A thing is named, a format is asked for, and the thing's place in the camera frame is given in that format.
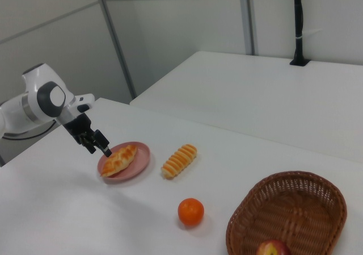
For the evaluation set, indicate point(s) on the black mounting pole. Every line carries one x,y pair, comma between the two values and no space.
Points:
297,10

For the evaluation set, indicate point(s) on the pink plate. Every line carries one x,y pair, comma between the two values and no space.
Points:
140,155

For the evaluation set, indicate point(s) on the brown woven basket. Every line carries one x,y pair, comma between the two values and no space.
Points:
297,209

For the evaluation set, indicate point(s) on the orange toy fruit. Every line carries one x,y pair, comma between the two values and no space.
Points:
190,212

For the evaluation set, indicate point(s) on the red toy apple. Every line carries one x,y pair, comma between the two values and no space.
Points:
272,249

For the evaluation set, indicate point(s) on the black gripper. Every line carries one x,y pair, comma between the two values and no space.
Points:
78,127

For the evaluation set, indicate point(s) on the grey partition post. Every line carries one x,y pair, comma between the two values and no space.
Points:
248,16
114,36

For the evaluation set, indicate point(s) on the braided leaf-shaped toy bread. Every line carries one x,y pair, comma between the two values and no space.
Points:
119,161

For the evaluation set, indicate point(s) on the striped toy bread roll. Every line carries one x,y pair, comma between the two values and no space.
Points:
178,161

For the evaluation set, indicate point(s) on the white side table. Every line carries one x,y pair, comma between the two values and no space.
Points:
255,96

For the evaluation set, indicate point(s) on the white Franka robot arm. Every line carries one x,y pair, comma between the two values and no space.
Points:
42,76

